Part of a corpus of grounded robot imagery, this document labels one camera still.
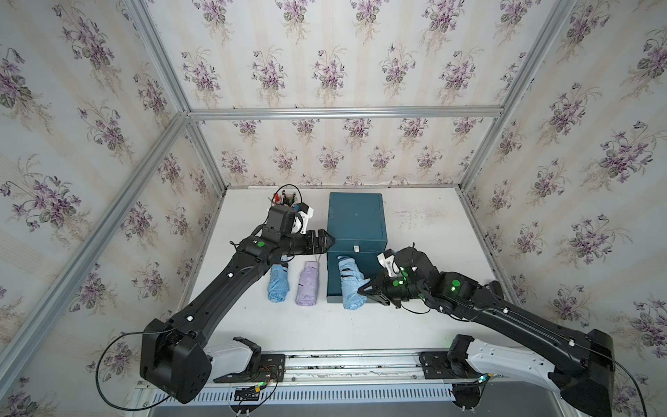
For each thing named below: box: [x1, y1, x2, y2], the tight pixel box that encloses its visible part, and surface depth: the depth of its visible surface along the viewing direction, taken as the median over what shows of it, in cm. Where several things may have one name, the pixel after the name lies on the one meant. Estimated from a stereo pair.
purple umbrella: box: [295, 260, 320, 307], surface depth 90 cm
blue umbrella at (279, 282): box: [267, 263, 291, 303], surface depth 87 cm
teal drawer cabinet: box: [326, 191, 389, 304], surface depth 83 cm
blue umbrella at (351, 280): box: [336, 255, 371, 311], surface depth 73 cm
